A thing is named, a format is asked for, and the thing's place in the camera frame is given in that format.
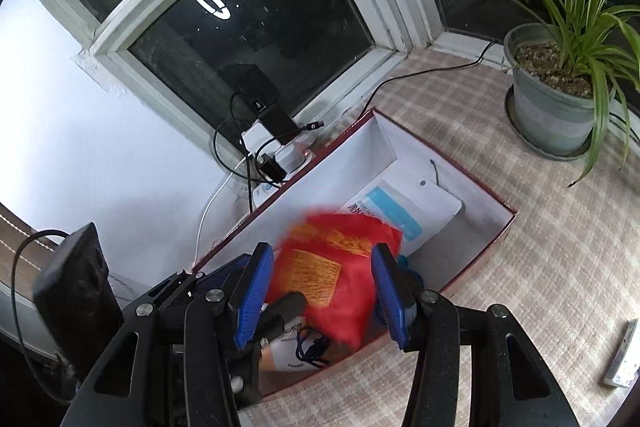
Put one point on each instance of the white power strip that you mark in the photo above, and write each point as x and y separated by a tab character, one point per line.
295	157

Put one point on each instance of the checked beige cloth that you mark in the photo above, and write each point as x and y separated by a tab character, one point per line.
550	257

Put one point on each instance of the white window frame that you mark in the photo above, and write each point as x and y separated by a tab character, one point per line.
150	22

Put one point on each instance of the black charger plug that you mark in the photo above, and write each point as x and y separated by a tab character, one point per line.
270	167

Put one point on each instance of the white dotted card box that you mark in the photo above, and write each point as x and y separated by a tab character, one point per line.
622	357

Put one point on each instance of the red cardboard box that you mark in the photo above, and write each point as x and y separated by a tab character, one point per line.
360	152

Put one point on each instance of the grey plant pot saucer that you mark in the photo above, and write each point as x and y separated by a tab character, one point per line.
550	154

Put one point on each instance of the black power bank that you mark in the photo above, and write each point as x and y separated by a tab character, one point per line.
267	117

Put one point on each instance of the brown padded furniture edge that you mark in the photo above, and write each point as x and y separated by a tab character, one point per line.
20	232

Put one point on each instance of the blue face mask pack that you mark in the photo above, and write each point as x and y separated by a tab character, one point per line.
400	212

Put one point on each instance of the potted spider plant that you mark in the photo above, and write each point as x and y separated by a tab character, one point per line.
545	107

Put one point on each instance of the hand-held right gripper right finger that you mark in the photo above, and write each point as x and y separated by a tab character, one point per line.
392	302

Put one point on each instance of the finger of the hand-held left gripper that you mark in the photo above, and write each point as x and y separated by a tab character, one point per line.
285	307
220	274

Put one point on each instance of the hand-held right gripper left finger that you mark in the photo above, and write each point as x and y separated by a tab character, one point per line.
252	302

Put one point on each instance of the orange tissue pack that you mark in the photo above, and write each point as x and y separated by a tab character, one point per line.
282	359

